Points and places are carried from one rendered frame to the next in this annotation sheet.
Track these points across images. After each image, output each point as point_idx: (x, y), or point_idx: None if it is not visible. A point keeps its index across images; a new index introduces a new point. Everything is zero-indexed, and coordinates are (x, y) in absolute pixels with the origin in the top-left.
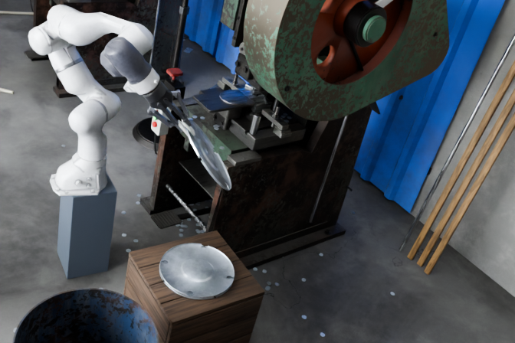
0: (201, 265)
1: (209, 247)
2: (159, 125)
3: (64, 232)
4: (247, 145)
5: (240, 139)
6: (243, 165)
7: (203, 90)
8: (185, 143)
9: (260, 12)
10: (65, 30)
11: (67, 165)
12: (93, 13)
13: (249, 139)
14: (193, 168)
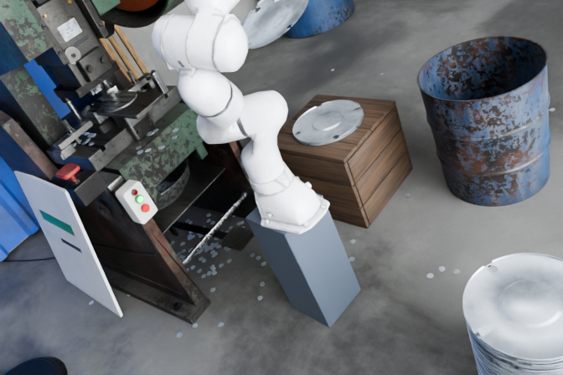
0: (321, 120)
1: (293, 131)
2: (150, 197)
3: (330, 268)
4: (176, 104)
5: (167, 111)
6: None
7: (88, 156)
8: (154, 197)
9: None
10: None
11: (292, 195)
12: None
13: (173, 95)
14: (162, 224)
